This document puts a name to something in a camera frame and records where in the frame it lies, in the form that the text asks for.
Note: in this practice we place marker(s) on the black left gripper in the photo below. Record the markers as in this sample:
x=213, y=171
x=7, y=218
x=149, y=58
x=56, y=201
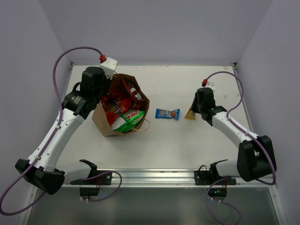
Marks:
x=103, y=87

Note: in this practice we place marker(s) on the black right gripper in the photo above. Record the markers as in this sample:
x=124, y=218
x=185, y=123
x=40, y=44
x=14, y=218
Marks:
x=193, y=107

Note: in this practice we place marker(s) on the yellow M&M's packet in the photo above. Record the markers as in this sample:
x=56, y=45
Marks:
x=190, y=115

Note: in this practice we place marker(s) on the brown paper bag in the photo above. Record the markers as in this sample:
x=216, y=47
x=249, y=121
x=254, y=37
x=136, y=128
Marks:
x=99, y=116

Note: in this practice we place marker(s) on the blue M&M's packet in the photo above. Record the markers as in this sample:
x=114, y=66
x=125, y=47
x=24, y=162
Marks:
x=167, y=114

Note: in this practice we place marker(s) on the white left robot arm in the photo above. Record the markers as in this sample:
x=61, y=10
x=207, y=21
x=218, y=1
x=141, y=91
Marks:
x=40, y=169

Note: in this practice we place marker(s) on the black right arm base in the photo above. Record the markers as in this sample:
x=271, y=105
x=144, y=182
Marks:
x=205, y=177

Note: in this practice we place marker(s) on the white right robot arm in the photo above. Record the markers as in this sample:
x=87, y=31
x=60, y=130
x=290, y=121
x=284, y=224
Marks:
x=255, y=157

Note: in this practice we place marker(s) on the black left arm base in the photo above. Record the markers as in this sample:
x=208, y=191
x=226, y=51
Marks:
x=89, y=189

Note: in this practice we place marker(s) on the red snack bag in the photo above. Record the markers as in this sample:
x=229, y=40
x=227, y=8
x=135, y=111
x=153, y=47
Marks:
x=116, y=103

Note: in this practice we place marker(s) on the dark red Dove chocolate bag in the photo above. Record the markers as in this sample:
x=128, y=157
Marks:
x=132, y=91

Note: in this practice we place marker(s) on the green Chuba cassava bag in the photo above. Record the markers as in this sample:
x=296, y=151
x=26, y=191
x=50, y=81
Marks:
x=128, y=121

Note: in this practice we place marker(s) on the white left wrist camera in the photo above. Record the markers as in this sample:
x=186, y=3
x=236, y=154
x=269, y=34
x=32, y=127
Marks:
x=109, y=67

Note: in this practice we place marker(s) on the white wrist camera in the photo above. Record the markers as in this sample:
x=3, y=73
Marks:
x=207, y=84
x=109, y=67

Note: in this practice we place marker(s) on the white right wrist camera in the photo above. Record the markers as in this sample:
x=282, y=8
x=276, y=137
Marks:
x=207, y=84

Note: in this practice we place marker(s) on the aluminium front mounting rail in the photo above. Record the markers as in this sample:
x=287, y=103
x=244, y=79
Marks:
x=168, y=178

